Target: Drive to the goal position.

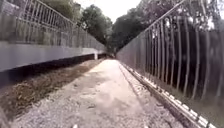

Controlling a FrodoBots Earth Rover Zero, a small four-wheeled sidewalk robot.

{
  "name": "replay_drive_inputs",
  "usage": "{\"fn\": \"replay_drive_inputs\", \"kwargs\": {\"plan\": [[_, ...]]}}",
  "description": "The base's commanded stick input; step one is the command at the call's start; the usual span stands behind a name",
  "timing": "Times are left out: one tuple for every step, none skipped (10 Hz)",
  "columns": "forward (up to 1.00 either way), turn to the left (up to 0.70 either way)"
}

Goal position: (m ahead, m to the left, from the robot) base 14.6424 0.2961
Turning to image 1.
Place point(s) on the grey concrete path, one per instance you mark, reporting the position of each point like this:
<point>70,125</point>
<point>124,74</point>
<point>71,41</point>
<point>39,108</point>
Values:
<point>100,93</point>

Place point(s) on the row of trees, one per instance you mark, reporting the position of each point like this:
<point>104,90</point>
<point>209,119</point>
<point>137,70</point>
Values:
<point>110,26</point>

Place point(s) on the tall metal bar railing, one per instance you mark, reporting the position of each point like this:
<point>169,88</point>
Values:
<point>173,56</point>

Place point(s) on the metal railing on concrete wall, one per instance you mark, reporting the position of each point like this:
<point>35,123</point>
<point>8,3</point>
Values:
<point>40,43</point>

